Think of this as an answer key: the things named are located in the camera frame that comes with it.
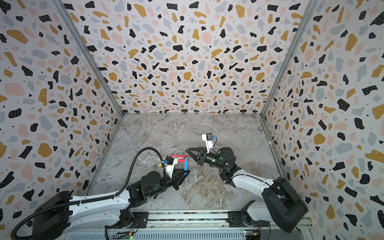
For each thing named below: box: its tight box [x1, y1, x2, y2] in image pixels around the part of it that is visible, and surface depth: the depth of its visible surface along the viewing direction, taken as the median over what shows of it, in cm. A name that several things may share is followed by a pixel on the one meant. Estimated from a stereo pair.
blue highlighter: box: [184, 156, 189, 177], surface depth 73 cm
